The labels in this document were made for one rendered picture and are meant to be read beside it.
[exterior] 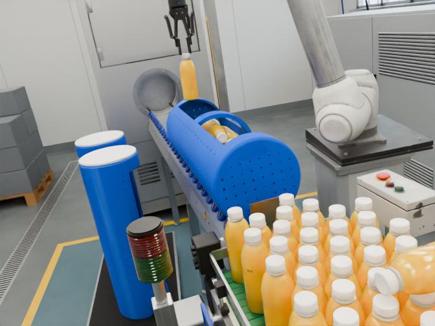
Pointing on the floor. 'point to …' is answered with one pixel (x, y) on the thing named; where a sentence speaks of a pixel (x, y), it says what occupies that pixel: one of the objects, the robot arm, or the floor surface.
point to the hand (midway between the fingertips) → (184, 46)
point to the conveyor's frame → (217, 304)
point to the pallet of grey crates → (21, 149)
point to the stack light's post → (165, 312)
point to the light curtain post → (216, 54)
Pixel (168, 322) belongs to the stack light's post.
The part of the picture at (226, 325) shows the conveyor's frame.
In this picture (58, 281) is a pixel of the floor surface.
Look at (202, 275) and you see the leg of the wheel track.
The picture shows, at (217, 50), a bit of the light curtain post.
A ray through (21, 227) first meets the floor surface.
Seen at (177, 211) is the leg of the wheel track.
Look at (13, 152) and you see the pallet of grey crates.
